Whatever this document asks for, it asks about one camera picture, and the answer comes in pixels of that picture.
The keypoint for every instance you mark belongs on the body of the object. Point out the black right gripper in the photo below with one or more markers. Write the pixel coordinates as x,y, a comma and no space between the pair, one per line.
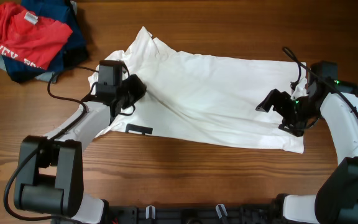
294,127

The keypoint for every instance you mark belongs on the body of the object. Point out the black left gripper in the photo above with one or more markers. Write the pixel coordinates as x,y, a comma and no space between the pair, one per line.
137,85

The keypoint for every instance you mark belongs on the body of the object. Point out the white Puma t-shirt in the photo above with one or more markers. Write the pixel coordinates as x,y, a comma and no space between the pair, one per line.
204,98

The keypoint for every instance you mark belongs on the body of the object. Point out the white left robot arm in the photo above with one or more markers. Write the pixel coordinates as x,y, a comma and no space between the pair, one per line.
49,176

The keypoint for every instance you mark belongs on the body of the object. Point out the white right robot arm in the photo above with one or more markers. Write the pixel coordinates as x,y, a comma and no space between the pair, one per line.
337,103

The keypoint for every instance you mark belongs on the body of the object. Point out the navy blue folded garment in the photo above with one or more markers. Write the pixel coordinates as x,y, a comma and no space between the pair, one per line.
72,53

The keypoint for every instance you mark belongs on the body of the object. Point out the red folded t-shirt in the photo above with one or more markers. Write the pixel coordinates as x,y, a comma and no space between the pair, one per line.
28,38

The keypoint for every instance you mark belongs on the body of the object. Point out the grey folded garment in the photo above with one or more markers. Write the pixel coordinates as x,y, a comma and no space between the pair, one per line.
45,77

